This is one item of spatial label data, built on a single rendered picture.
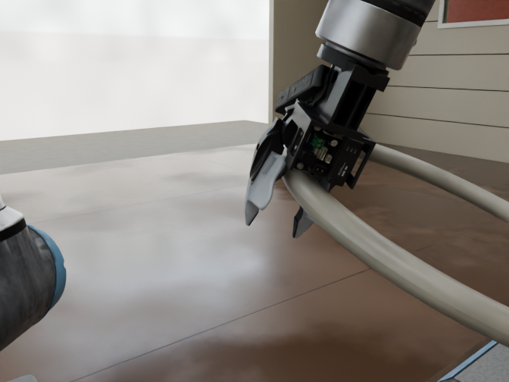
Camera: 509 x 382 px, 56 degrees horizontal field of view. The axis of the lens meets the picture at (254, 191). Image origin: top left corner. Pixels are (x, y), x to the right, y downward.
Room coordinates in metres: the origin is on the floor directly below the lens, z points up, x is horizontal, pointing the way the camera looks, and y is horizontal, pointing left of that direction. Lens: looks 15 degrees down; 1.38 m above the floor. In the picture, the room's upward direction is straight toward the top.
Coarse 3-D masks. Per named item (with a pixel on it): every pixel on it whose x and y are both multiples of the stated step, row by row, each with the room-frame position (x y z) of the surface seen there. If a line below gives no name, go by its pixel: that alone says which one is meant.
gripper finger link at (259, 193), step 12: (276, 156) 0.51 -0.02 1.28; (264, 168) 0.51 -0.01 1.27; (276, 168) 0.49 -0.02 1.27; (264, 180) 0.50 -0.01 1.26; (276, 180) 0.52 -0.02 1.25; (252, 192) 0.51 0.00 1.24; (264, 192) 0.49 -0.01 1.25; (252, 204) 0.52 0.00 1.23; (264, 204) 0.47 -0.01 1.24; (252, 216) 0.52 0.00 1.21
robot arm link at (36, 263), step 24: (0, 216) 0.62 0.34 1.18; (0, 240) 0.60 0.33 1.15; (24, 240) 0.63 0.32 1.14; (48, 240) 0.69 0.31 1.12; (0, 264) 0.59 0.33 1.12; (24, 264) 0.62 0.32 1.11; (48, 264) 0.66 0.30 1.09; (0, 288) 0.57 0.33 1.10; (24, 288) 0.60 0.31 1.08; (48, 288) 0.65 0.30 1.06; (0, 312) 0.56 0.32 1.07; (24, 312) 0.60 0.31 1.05; (0, 336) 0.55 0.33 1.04
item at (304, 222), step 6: (312, 174) 0.52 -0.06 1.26; (318, 180) 0.52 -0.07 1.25; (324, 180) 0.51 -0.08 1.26; (324, 186) 0.51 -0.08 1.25; (300, 210) 0.54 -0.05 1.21; (300, 216) 0.53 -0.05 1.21; (306, 216) 0.53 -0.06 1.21; (294, 222) 0.54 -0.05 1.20; (300, 222) 0.53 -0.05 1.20; (306, 222) 0.53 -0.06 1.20; (312, 222) 0.53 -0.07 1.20; (294, 228) 0.54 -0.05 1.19; (300, 228) 0.53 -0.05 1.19; (306, 228) 0.53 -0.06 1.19; (294, 234) 0.53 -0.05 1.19; (300, 234) 0.53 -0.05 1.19
